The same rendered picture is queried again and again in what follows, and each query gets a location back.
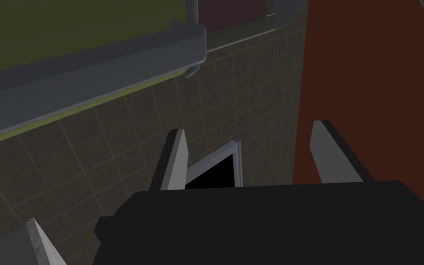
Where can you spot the grey framed dark window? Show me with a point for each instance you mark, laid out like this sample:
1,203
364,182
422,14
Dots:
217,171

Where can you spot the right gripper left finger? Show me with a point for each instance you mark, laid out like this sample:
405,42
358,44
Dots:
173,165

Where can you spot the grey block corner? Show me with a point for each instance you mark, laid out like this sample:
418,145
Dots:
20,243

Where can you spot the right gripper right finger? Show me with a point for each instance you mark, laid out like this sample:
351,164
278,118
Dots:
335,156

